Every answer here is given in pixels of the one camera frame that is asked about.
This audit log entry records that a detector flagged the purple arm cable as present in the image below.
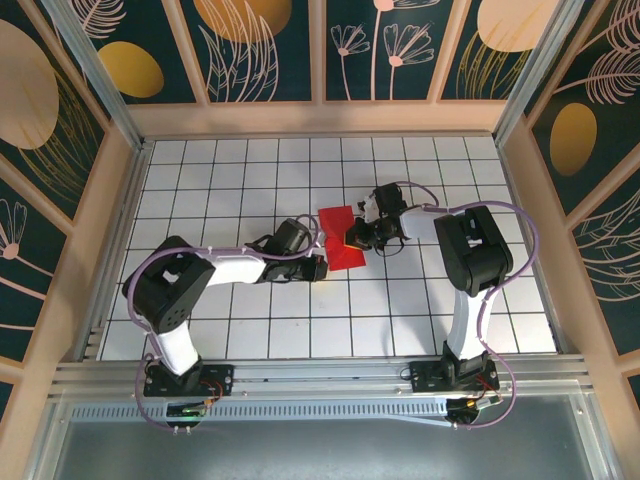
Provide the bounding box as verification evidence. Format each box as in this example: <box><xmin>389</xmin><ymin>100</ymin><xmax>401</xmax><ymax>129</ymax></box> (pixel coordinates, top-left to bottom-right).
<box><xmin>123</xmin><ymin>213</ymin><xmax>326</xmax><ymax>435</ymax></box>
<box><xmin>399</xmin><ymin>180</ymin><xmax>544</xmax><ymax>431</ymax></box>

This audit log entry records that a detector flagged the aluminium corner post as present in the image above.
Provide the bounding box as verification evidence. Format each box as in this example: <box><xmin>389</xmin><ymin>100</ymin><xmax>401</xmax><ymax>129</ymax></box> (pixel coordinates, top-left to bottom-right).
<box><xmin>492</xmin><ymin>0</ymin><xmax>586</xmax><ymax>146</ymax></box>
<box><xmin>42</xmin><ymin>0</ymin><xmax>149</xmax><ymax>151</ymax></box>

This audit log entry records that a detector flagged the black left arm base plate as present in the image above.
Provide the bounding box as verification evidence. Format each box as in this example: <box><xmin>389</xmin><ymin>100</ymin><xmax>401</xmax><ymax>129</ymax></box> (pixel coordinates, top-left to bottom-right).
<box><xmin>143</xmin><ymin>363</ymin><xmax>235</xmax><ymax>399</ymax></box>

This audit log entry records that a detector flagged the aluminium side rail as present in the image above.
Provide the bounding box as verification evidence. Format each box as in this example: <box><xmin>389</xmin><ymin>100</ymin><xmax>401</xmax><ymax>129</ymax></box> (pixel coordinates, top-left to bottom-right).
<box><xmin>74</xmin><ymin>142</ymin><xmax>151</xmax><ymax>361</ymax></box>
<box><xmin>497</xmin><ymin>139</ymin><xmax>571</xmax><ymax>354</ymax></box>

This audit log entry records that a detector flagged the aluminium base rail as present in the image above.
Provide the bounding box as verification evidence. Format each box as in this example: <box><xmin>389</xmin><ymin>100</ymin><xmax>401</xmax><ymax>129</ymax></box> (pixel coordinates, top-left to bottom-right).
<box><xmin>49</xmin><ymin>354</ymin><xmax>594</xmax><ymax>401</ymax></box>

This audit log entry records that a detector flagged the red paper sheet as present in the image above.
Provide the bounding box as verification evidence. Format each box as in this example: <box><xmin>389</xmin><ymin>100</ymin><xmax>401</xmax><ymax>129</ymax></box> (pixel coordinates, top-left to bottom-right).
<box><xmin>318</xmin><ymin>204</ymin><xmax>367</xmax><ymax>273</ymax></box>

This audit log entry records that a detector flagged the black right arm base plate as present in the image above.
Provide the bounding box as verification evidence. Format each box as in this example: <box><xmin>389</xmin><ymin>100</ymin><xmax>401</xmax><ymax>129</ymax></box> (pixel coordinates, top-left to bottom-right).
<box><xmin>409</xmin><ymin>359</ymin><xmax>500</xmax><ymax>394</ymax></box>

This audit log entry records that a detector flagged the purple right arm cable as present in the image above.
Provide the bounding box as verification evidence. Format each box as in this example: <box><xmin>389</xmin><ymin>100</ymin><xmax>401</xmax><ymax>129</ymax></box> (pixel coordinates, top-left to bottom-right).
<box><xmin>399</xmin><ymin>180</ymin><xmax>544</xmax><ymax>431</ymax></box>

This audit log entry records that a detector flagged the slotted grey cable duct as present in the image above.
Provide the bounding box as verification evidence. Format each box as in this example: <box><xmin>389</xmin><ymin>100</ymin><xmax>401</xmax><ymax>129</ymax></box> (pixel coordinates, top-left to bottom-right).
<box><xmin>69</xmin><ymin>402</ymin><xmax>451</xmax><ymax>426</ymax></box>

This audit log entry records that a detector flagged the thin black right gripper cable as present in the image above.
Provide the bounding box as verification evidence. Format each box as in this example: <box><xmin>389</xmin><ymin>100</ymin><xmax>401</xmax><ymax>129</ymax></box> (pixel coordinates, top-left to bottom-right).
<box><xmin>373</xmin><ymin>233</ymin><xmax>407</xmax><ymax>259</ymax></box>

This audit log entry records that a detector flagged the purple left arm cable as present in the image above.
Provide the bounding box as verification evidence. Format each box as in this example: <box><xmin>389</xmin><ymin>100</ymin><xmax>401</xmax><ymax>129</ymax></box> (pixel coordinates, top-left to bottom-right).
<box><xmin>123</xmin><ymin>213</ymin><xmax>326</xmax><ymax>435</ymax></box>

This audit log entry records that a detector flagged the grey metal sheet panel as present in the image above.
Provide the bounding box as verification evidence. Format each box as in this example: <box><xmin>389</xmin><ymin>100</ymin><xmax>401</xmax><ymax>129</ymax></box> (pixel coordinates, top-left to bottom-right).
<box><xmin>27</xmin><ymin>394</ymin><xmax>619</xmax><ymax>480</ymax></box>

